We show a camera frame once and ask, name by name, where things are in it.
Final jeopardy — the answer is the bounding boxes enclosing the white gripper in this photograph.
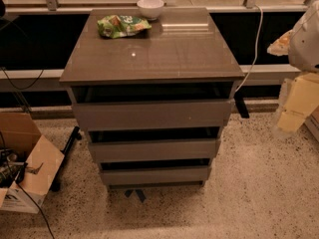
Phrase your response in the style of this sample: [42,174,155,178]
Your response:
[276,73,319,132]

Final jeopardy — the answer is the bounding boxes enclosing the grey bottom drawer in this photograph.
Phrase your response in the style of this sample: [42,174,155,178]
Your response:
[101,158,211,185]

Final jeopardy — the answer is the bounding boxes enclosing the grey drawer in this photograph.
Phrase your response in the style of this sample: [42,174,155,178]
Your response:
[101,158,211,185]
[69,82,233,131]
[89,126,220,162]

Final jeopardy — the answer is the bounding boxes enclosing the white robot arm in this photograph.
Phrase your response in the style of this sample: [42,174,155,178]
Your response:
[267,1,319,133]

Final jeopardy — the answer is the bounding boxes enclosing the grey middle drawer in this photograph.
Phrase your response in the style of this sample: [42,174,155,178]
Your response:
[89,126,220,162]

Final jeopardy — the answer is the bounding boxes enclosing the grey drawer cabinet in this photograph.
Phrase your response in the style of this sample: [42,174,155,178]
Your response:
[60,8,243,195]

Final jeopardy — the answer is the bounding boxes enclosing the grey top drawer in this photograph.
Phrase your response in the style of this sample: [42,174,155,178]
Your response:
[69,82,233,131]

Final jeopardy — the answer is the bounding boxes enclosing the open cardboard box left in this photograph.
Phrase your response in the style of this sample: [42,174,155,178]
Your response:
[0,113,64,213]

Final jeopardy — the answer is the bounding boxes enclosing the cardboard box right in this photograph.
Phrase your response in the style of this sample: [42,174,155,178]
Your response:
[305,107,319,142]

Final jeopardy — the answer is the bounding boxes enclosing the white ceramic bowl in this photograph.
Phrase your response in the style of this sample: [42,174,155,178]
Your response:
[137,0,164,20]

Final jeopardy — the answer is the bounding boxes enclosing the green snack bag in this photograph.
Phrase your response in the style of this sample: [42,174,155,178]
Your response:
[97,15,152,39]

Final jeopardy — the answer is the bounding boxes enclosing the black stand leg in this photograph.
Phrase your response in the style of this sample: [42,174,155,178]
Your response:
[50,126,82,192]

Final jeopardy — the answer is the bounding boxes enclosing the black bracket behind cabinet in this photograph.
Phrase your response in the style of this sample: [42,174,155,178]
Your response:
[234,91,249,119]

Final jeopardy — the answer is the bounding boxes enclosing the white cable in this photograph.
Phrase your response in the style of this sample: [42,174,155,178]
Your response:
[234,4,264,94]

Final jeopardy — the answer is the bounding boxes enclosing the black cable on left wall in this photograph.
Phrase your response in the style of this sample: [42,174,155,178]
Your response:
[0,66,46,92]

